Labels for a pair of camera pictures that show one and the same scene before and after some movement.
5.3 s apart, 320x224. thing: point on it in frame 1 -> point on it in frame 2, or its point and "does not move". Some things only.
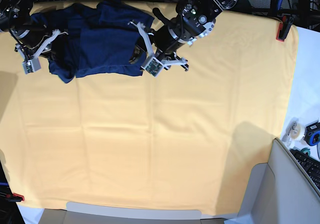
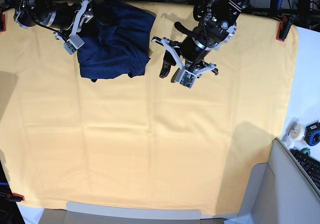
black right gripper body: [160, 45] -> [171, 56]
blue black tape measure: [312, 134] does not move
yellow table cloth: [180, 140] does not move
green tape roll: [306, 150] does not move
